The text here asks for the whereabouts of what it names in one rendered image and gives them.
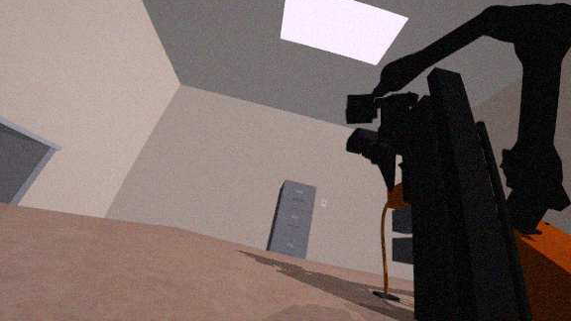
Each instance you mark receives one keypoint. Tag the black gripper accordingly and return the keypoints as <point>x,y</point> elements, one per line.
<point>384,150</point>

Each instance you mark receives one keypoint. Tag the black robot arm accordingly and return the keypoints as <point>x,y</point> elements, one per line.
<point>542,37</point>

